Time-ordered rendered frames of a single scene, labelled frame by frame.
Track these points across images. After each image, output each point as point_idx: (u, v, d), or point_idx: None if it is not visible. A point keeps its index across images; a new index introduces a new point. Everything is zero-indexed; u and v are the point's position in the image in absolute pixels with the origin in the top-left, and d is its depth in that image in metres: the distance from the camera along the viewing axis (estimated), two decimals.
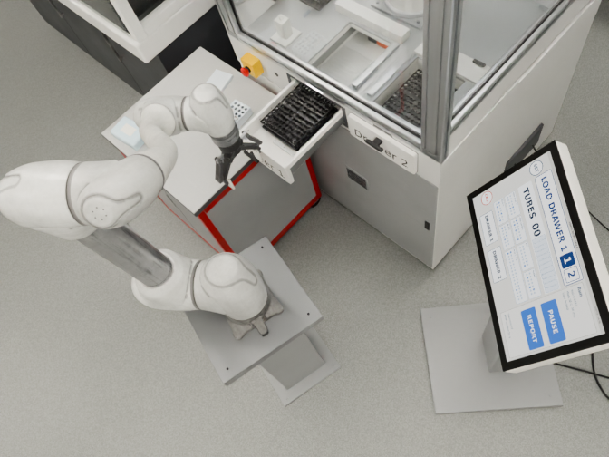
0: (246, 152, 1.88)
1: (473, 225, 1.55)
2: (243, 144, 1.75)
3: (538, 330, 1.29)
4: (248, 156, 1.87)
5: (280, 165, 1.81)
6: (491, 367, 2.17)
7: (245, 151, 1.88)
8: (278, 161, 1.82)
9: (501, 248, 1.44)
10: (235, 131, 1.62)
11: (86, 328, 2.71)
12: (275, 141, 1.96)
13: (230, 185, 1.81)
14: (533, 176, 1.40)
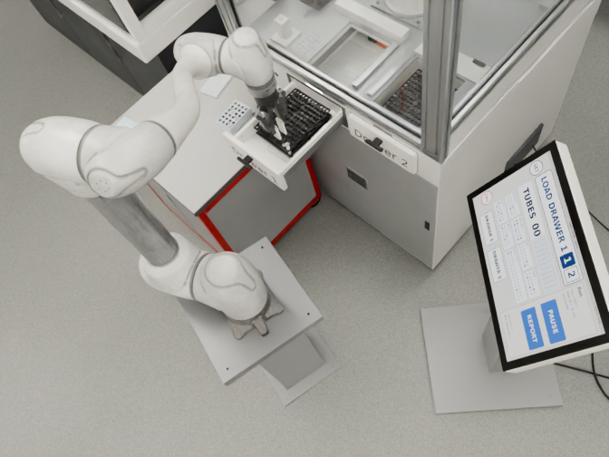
0: (240, 159, 1.87)
1: (473, 225, 1.55)
2: None
3: (538, 330, 1.29)
4: (242, 162, 1.87)
5: (274, 171, 1.80)
6: (491, 367, 2.17)
7: (238, 158, 1.88)
8: (272, 168, 1.81)
9: (501, 248, 1.44)
10: (273, 80, 1.56)
11: (86, 328, 2.71)
12: (269, 148, 1.95)
13: (277, 134, 1.79)
14: (533, 176, 1.40)
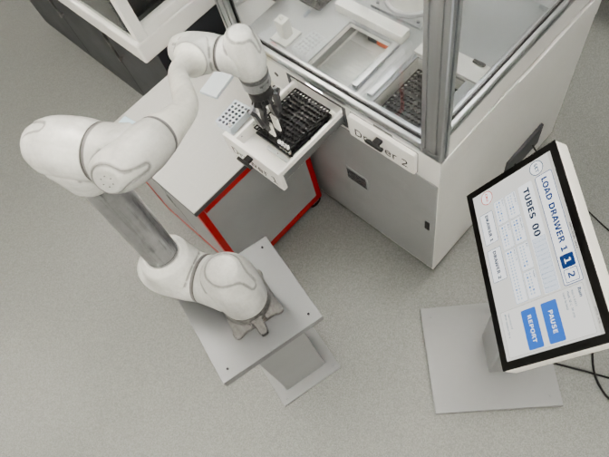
0: (240, 159, 1.87)
1: (473, 225, 1.55)
2: (270, 101, 1.71)
3: (538, 330, 1.29)
4: (242, 162, 1.87)
5: (274, 171, 1.80)
6: (491, 367, 2.17)
7: (238, 158, 1.88)
8: (272, 168, 1.81)
9: (501, 248, 1.44)
10: (267, 76, 1.57)
11: (86, 328, 2.71)
12: (269, 148, 1.95)
13: (272, 131, 1.80)
14: (533, 176, 1.40)
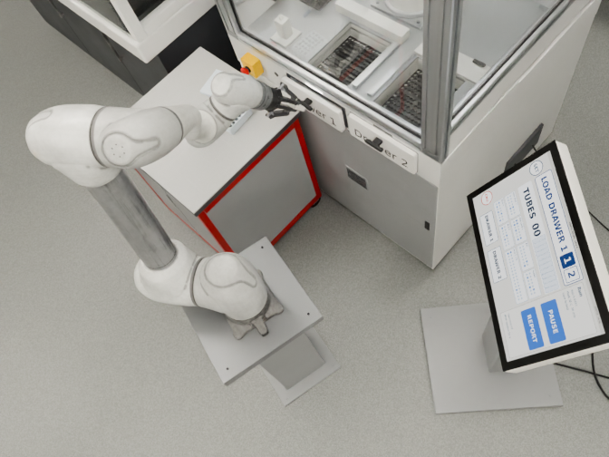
0: (300, 101, 1.94)
1: (473, 225, 1.55)
2: (282, 96, 1.81)
3: (538, 330, 1.29)
4: (302, 104, 1.93)
5: (334, 111, 1.87)
6: (491, 367, 2.17)
7: (298, 101, 1.94)
8: (333, 108, 1.88)
9: (501, 248, 1.44)
10: (265, 95, 1.68)
11: (86, 328, 2.71)
12: None
13: (299, 110, 1.91)
14: (533, 176, 1.40)
